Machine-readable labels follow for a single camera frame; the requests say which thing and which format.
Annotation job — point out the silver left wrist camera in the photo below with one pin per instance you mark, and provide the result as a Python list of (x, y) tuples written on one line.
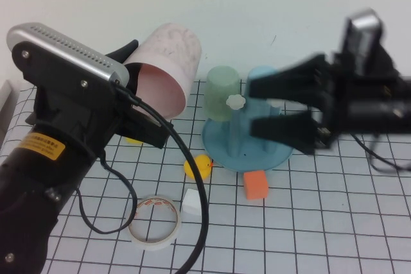
[(64, 46)]

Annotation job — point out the pink plastic cup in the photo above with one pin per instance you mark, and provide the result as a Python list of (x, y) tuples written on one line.
[(173, 49)]

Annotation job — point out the white tape roll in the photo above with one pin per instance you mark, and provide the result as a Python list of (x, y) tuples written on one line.
[(154, 244)]

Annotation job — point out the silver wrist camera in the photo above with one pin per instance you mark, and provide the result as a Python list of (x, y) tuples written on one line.
[(363, 39), (64, 46)]

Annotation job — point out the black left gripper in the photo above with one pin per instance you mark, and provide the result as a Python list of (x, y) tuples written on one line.
[(74, 116)]

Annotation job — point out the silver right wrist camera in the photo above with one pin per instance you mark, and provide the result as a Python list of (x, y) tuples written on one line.
[(363, 39)]

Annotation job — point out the yellow rubber duck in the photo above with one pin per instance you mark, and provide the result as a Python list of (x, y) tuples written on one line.
[(204, 166)]

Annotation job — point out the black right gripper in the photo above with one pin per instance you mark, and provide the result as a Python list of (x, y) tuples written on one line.
[(356, 104)]

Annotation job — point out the orange foam cube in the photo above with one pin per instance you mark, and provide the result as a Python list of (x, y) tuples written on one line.
[(255, 185)]

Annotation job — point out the blue cup stand with posts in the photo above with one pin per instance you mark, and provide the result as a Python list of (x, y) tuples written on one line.
[(224, 152)]

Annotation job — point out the yellow foam cube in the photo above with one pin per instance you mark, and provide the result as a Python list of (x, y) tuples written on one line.
[(133, 141)]

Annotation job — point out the white black checked tablecloth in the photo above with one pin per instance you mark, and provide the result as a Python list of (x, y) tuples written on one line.
[(321, 206)]

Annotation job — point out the light blue plastic cup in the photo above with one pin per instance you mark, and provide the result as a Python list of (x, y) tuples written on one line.
[(261, 70)]

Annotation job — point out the green plastic cup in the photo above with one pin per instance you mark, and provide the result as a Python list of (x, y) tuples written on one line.
[(218, 94)]

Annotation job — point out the white foam cube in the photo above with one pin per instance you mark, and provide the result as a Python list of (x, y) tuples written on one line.
[(190, 203)]

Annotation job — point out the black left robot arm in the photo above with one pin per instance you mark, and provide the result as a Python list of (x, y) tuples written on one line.
[(25, 190)]

